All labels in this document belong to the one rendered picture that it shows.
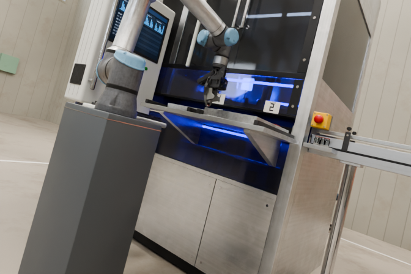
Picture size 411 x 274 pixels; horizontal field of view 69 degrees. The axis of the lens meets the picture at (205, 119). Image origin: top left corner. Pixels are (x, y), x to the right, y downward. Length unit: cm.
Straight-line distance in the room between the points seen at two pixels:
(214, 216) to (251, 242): 24
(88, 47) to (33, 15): 854
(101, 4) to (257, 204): 135
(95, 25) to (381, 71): 426
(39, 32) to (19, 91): 184
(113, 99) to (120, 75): 9
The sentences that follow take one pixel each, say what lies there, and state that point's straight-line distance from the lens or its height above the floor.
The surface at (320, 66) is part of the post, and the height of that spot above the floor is 125.
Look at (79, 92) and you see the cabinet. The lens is 174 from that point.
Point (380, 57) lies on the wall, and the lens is 525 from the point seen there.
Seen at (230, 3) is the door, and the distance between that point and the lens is 197.
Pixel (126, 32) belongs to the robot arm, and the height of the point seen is 111.
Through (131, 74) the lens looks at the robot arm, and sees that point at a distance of 109.
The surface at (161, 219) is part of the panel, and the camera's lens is 192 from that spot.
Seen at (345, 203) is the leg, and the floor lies 65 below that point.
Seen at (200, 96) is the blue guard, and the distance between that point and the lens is 182.
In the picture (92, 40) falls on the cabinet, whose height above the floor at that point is 114.
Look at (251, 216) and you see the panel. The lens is 157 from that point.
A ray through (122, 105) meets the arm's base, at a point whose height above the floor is 82.
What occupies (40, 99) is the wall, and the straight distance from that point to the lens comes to 1043.
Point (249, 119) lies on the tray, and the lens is 117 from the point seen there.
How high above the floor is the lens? 80
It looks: 3 degrees up
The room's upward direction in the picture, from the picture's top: 14 degrees clockwise
